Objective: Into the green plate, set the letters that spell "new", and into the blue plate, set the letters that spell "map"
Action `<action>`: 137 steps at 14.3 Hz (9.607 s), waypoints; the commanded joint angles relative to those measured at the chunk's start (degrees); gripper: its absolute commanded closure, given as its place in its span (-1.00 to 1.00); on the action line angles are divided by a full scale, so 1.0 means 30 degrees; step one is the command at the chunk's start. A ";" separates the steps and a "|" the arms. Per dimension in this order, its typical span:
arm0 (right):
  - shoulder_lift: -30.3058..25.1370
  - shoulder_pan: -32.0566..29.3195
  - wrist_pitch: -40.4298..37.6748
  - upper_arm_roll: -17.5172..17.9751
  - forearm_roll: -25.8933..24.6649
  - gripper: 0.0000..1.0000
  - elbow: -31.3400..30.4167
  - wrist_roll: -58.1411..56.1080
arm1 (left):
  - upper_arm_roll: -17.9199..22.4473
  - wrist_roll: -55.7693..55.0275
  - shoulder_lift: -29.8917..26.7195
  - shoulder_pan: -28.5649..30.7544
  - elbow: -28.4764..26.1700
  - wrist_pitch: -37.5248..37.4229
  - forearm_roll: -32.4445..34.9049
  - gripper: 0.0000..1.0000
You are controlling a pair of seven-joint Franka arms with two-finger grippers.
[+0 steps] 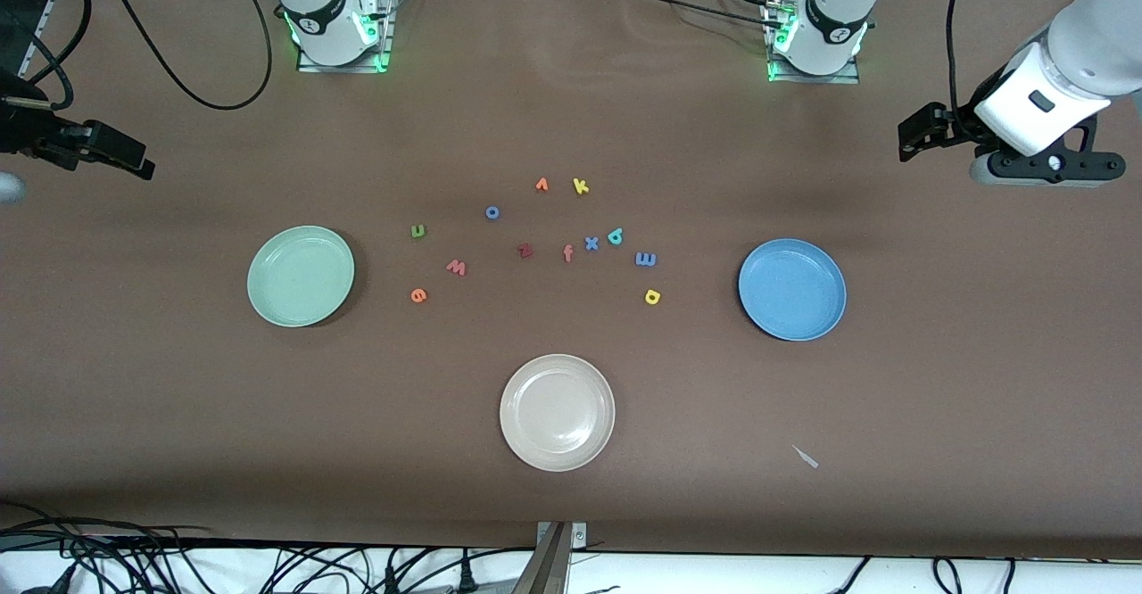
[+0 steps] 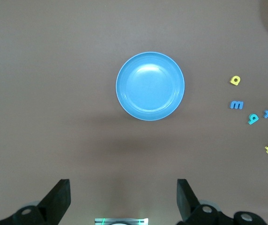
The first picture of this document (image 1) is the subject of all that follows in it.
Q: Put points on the pink foam letter w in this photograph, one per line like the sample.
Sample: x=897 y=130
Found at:
x=457 y=268

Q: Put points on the teal foam letter a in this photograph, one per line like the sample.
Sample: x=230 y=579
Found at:
x=615 y=241

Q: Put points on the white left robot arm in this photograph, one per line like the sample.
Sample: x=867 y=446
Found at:
x=1066 y=63

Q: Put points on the yellow foam letter k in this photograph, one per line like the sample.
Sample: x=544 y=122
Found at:
x=580 y=186

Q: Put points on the blue foam letter m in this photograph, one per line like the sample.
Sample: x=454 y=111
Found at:
x=646 y=259

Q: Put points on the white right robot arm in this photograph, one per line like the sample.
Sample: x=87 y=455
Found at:
x=321 y=5

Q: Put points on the small white paper scrap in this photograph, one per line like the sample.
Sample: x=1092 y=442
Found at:
x=806 y=457

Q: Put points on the blue plate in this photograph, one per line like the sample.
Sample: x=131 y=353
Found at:
x=792 y=289

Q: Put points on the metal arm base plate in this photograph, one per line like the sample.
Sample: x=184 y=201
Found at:
x=385 y=57
x=852 y=78

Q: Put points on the light green plate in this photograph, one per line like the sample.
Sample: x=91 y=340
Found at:
x=301 y=276

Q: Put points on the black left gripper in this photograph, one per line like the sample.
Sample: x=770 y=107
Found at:
x=961 y=123

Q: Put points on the beige plate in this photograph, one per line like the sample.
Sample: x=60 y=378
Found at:
x=558 y=412

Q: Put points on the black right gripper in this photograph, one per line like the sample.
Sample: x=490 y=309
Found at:
x=20 y=127

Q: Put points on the aluminium camera mount post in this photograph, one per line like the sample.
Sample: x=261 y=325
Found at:
x=549 y=567

